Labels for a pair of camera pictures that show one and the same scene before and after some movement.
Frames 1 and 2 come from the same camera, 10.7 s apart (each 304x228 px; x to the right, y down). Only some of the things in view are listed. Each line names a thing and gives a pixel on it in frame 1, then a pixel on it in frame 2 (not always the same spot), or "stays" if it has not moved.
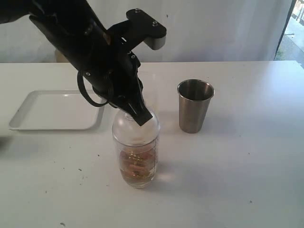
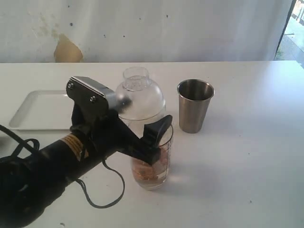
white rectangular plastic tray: [59, 110] stays
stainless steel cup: [194, 98] stays
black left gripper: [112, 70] -> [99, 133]
